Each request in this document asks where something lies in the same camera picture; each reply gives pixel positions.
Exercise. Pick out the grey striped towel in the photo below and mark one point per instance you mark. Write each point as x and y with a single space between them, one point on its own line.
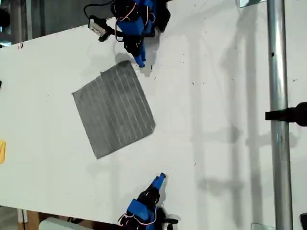
112 110

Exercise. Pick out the black post clamp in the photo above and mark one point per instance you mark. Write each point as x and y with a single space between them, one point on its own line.
295 115

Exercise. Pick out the black rounded object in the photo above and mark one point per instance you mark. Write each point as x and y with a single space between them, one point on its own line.
304 220

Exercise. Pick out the white box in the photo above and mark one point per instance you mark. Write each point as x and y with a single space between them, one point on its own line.
55 224

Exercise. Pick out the steel post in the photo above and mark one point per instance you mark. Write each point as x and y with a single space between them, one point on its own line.
278 72

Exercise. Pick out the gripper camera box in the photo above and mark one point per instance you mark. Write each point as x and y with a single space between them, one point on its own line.
172 221
96 26

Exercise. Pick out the metal table bracket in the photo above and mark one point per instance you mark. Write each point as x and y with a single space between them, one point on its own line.
247 2

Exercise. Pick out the brown wooden board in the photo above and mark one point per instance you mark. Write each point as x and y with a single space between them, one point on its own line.
33 216

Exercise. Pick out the camera black stalk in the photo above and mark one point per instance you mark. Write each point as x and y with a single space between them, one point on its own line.
108 32

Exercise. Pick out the yellow object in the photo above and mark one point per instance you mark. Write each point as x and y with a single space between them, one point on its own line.
2 152

